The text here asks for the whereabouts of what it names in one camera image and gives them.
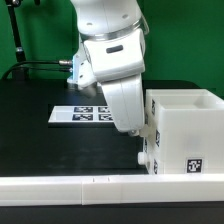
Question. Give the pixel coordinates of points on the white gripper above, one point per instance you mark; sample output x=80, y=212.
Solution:
x=117, y=66

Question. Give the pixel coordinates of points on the white drawer box front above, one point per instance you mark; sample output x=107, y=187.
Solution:
x=152, y=161

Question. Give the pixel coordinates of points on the white drawer box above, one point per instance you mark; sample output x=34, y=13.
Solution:
x=150, y=132
x=152, y=161

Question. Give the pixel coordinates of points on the white marker plate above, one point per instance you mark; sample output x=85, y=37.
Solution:
x=80, y=114

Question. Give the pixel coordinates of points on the black tripod pole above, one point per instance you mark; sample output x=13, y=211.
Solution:
x=18, y=72

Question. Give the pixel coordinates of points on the white drawer cabinet frame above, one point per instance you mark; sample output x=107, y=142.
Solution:
x=191, y=126

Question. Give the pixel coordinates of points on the white front rail barrier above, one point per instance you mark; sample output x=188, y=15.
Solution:
x=110, y=189

